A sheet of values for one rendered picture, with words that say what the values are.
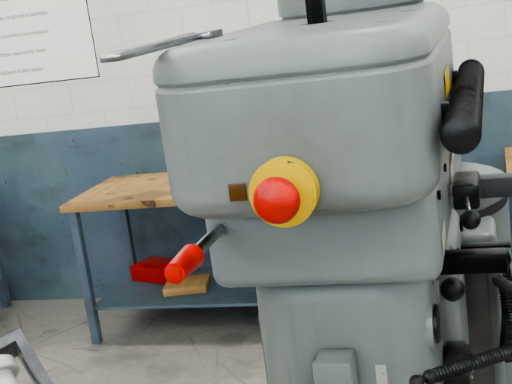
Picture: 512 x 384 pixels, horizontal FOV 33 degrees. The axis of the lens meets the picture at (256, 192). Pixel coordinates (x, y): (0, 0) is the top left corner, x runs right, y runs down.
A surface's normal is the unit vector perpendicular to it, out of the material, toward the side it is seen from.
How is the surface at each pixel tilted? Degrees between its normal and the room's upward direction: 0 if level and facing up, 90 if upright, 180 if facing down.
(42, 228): 90
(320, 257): 90
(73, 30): 90
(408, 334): 90
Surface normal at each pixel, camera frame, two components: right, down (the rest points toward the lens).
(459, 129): -0.26, 0.26
